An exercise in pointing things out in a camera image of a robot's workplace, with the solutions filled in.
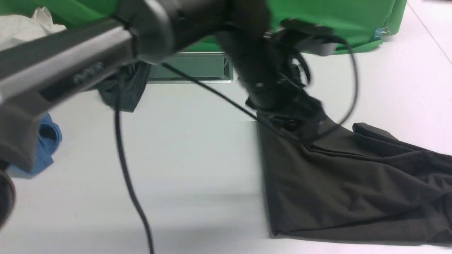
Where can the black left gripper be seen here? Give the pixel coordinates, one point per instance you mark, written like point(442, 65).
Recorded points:
point(282, 108)

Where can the blue binder clip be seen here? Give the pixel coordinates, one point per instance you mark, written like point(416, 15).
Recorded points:
point(381, 33)

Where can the green backdrop cloth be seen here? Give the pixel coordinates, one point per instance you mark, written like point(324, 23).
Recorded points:
point(354, 20)

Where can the white crumpled cloth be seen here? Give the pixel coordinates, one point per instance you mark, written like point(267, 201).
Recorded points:
point(16, 29)

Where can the blue crumpled shirt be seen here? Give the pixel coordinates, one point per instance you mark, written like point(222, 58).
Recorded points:
point(49, 138)

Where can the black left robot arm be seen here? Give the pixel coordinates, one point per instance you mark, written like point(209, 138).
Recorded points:
point(40, 74)

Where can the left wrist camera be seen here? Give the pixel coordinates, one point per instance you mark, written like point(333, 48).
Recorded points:
point(306, 37)

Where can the dark teal crumpled shirt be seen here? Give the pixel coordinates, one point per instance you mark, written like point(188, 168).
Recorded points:
point(132, 80)

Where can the dark gray long-sleeve shirt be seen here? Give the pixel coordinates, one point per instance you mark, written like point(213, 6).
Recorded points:
point(359, 185)

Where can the metal table cable hatch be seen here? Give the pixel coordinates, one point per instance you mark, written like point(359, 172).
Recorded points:
point(213, 67)

